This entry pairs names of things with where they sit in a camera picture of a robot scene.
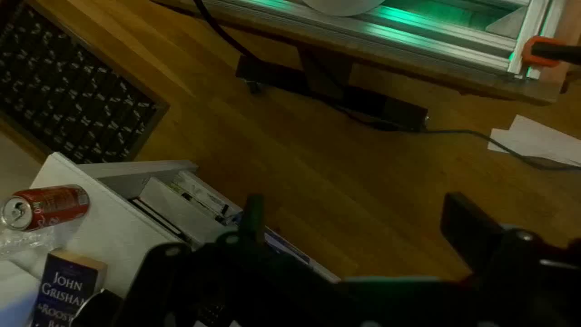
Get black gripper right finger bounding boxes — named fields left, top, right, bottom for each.
left=439, top=190, right=508, bottom=268

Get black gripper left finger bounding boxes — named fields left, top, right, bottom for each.
left=238, top=190, right=268, bottom=243

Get white box inside shelf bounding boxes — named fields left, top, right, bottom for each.
left=129, top=170, right=243, bottom=243

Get white paper sheet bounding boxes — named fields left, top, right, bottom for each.
left=486, top=114, right=581, bottom=170

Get orange and black clamp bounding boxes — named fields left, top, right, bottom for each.
left=521, top=34, right=581, bottom=68

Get computer monitor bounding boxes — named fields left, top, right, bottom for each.
left=179, top=0, right=566, bottom=105

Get blue John Grisham paperback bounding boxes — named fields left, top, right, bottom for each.
left=31, top=248, right=109, bottom=327

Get red soda can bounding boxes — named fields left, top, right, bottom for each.
left=2, top=183, right=90, bottom=232

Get black keyboard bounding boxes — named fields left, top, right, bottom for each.
left=0, top=1, right=170, bottom=165

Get clear plastic bag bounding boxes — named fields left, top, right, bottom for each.
left=0, top=221, right=69, bottom=327

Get thin grey cable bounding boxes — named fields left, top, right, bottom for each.
left=423, top=125, right=581, bottom=172

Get black cable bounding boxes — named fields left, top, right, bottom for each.
left=192, top=0, right=261, bottom=63

